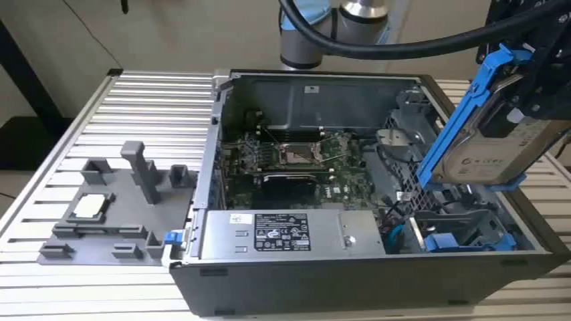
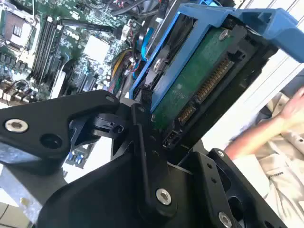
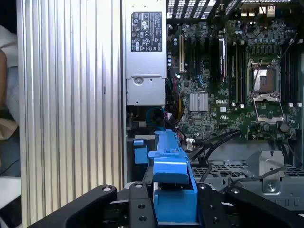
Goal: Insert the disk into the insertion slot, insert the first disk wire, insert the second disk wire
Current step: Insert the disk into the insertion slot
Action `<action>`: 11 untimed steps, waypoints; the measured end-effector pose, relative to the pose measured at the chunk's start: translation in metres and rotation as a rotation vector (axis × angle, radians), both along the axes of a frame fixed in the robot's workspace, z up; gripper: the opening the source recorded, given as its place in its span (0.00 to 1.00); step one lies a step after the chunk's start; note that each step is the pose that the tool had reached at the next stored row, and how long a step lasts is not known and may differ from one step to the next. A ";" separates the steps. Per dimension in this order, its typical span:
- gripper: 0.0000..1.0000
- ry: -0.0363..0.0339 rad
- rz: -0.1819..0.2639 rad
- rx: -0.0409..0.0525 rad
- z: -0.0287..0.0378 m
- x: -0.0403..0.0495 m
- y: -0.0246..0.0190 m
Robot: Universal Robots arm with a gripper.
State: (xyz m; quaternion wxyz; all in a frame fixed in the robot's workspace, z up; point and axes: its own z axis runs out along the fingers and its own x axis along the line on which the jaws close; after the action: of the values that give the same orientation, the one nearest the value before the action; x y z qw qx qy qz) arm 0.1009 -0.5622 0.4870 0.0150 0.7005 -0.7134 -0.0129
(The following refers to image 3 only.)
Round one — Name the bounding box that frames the grey metal disk bay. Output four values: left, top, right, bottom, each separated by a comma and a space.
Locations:
126, 133, 155, 184

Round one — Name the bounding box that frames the white expansion slot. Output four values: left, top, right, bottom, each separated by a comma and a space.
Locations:
179, 34, 185, 73

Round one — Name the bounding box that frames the silver finned chipset heatsink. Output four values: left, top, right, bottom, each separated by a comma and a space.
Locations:
189, 92, 209, 112

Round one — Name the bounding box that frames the open metal PC case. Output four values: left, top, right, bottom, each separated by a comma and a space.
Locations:
120, 0, 304, 214

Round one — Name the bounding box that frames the person in white shirt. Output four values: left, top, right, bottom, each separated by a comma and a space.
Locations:
0, 24, 20, 141

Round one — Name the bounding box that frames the blue disk carrier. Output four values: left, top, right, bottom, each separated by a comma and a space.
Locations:
133, 139, 149, 164

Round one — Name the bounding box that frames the black RAM slot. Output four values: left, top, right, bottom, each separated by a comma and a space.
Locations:
282, 46, 289, 105
239, 45, 246, 109
290, 46, 298, 106

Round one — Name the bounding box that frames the blue flat data cable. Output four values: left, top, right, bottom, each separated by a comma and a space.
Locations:
145, 106, 167, 132

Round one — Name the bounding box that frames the black graphics card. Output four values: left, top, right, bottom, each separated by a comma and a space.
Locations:
217, 35, 228, 83

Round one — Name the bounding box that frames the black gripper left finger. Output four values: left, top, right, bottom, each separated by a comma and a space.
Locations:
28, 181, 158, 228

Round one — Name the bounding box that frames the silver power supply unit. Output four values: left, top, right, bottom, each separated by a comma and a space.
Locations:
124, 0, 168, 106

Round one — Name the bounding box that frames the green Dell motherboard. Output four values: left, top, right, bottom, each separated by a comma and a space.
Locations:
167, 20, 303, 143

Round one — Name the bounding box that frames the silver metal bracket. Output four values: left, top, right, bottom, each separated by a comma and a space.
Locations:
259, 150, 286, 194

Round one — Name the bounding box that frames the black disk wire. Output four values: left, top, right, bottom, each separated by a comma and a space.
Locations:
196, 133, 241, 165

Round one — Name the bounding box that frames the CPU socket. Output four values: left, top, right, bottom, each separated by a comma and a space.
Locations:
247, 58, 282, 95

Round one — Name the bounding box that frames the metal socket cover frame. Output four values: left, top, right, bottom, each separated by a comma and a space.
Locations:
252, 93, 285, 124

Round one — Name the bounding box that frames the thin metal locking lever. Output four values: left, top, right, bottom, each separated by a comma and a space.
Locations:
252, 60, 263, 90

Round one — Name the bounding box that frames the black expansion slot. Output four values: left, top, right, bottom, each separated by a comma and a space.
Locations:
186, 35, 192, 72
195, 35, 201, 72

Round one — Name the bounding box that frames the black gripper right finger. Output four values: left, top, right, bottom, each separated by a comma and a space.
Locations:
197, 182, 304, 228

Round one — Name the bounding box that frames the multicoloured power cable bundle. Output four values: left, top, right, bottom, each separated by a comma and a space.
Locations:
166, 78, 185, 127

